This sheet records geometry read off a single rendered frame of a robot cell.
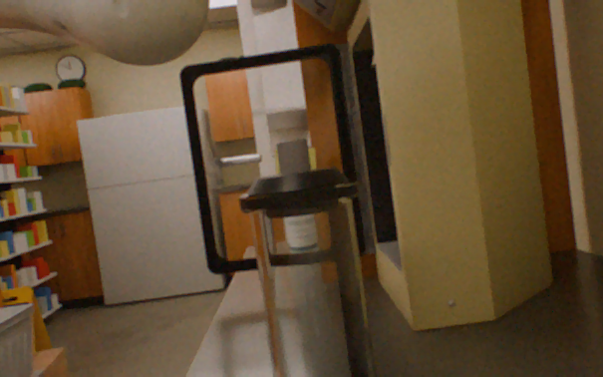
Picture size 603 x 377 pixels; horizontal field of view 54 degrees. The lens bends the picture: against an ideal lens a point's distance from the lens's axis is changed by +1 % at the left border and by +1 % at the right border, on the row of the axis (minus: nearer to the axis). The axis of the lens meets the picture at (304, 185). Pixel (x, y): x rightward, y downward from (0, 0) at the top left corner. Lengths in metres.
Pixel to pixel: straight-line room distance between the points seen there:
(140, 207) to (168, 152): 0.60
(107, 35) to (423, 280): 0.53
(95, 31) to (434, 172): 0.49
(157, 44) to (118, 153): 5.44
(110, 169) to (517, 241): 5.23
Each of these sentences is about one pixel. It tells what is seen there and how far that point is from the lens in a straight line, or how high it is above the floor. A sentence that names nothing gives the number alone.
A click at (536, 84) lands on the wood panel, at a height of 1.27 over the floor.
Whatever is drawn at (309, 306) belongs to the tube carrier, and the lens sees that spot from 0.50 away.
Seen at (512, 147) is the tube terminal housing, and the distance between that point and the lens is 0.92.
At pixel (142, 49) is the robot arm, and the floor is 1.29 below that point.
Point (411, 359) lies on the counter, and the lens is 0.74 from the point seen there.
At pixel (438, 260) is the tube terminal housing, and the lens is 0.82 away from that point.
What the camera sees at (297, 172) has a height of 1.18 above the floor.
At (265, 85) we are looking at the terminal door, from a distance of 1.12.
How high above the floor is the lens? 1.19
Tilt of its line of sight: 3 degrees down
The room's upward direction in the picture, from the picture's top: 8 degrees counter-clockwise
